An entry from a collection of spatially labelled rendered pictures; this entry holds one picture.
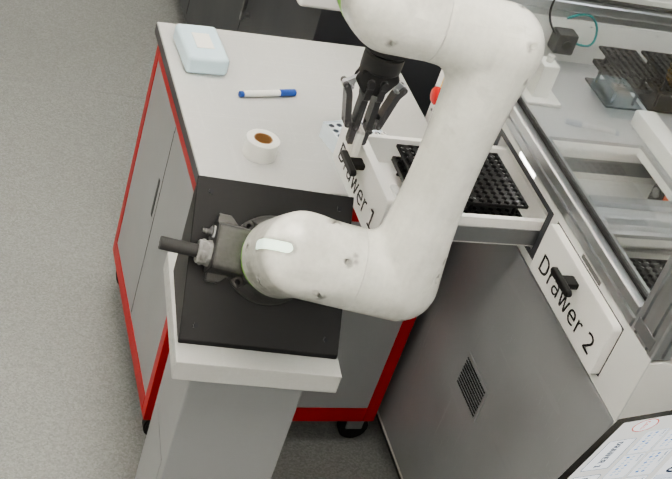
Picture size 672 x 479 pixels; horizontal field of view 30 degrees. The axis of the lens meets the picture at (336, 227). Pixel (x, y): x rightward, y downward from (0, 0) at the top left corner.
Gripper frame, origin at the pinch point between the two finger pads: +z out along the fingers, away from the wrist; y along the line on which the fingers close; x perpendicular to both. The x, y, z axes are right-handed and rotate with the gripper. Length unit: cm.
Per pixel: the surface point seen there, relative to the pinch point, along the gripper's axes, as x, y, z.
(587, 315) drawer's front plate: 41, -34, 4
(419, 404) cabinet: 2, -35, 67
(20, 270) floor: -69, 46, 93
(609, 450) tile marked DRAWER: 82, -13, -7
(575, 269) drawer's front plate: 32.8, -33.6, 1.0
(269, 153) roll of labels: -15.2, 9.9, 14.3
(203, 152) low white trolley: -17.6, 22.5, 17.0
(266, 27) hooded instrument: -115, -18, 40
